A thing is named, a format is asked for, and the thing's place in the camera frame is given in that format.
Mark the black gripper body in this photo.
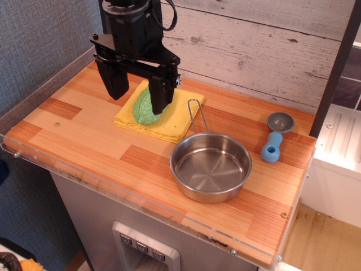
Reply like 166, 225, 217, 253
90, 1, 180, 85

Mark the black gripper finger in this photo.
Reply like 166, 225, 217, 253
149, 75, 175, 115
95, 57, 129, 100

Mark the silver metal pot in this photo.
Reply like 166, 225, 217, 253
169, 98, 253, 204

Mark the blue and grey spoon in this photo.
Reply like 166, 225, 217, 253
261, 112, 295, 163

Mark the green toy bitter gourd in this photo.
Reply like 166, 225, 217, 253
133, 87, 167, 125

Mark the yellow folded cloth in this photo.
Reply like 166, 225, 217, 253
114, 80, 205, 143

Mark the silver dispenser panel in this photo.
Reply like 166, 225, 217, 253
112, 221, 181, 270

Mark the yellow object at corner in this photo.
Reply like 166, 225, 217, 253
20, 259, 44, 271

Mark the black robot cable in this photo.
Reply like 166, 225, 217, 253
149, 0, 178, 32

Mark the dark right frame post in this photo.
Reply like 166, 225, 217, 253
309, 0, 360, 138

